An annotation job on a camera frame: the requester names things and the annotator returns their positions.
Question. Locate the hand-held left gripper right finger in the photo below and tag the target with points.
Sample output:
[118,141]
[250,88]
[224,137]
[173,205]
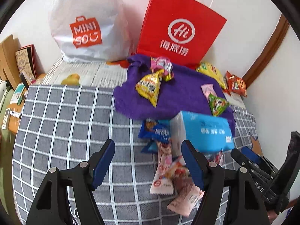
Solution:
[193,164]

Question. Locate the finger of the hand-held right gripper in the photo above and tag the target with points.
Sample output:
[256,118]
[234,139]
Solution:
[242,160]
[252,153]

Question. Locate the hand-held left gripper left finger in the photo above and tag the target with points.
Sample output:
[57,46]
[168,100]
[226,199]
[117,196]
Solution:
[104,164]

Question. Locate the strawberry-print snack packet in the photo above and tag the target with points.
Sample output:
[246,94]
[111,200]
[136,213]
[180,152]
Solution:
[181,172]

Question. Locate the red snack packet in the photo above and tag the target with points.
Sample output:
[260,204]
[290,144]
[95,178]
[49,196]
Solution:
[218,158]

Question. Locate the pink white long snack packet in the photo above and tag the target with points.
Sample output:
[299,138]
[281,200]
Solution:
[163,168]

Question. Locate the blue snack packet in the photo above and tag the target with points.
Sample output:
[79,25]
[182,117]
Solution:
[154,131]

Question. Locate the green triangular snack packet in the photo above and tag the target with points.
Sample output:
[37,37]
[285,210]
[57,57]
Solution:
[218,103]

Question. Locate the pink square snack packet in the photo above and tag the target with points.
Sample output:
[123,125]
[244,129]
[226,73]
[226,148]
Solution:
[207,90]

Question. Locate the yellow triangular snack packet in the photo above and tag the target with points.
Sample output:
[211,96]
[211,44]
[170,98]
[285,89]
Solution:
[150,86]

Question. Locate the pink round-print snack packet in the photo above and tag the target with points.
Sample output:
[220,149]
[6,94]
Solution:
[161,64]

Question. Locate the blue tissue pack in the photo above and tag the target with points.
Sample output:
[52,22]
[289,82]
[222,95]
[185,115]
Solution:
[204,131]

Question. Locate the grey checkered bed sheet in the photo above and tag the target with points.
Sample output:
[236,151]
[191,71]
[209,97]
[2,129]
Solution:
[58,133]

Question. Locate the purple towel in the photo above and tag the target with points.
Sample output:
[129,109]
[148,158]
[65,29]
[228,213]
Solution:
[178,98]

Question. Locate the red chip bag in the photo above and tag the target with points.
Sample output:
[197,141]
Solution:
[236,84]

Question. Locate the yellow toy duck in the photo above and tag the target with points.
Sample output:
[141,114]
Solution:
[71,78]

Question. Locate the yellow chip bag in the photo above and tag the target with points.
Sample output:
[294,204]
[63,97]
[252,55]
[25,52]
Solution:
[211,71]

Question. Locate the wooden nightstand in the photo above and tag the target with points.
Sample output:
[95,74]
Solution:
[11,124]

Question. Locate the white tube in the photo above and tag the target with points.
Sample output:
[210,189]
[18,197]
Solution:
[15,113]

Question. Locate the white remote control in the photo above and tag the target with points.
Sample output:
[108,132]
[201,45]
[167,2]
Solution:
[5,118]

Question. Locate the teal and white box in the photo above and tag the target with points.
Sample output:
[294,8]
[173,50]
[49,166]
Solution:
[18,91]

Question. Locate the brown patterned book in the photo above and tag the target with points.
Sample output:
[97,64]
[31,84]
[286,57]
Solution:
[24,61]

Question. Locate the red paper bag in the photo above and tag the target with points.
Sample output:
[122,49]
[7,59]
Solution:
[180,28]

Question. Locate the wooden headboard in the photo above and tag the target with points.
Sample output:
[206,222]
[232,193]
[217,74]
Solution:
[7,56]

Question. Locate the white plastic shopping bag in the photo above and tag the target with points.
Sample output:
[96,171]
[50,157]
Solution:
[89,16]

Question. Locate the wooden door frame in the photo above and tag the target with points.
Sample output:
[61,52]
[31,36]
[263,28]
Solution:
[264,56]

